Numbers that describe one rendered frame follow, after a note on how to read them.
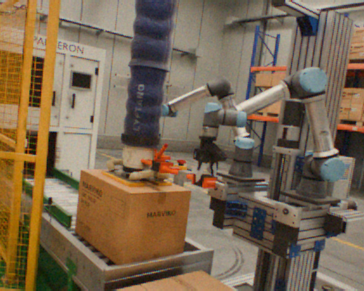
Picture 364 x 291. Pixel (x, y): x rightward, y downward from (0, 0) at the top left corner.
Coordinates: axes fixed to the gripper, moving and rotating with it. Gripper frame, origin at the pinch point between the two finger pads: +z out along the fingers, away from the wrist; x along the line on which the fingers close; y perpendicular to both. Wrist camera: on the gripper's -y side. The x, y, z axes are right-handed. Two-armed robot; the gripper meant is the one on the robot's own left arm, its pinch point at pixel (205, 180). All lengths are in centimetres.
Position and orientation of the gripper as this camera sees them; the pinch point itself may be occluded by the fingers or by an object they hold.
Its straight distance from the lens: 167.8
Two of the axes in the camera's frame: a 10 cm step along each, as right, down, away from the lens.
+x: -7.8, -0.4, -6.2
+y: -6.1, -1.7, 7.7
